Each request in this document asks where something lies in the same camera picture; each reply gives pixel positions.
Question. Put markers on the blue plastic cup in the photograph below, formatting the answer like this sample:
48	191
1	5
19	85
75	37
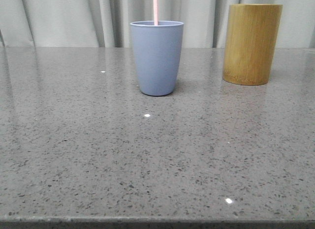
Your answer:
157	51

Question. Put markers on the bamboo wooden cup holder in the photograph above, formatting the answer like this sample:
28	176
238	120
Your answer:
251	36

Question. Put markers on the grey pleated curtain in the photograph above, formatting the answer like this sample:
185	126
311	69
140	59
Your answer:
105	23

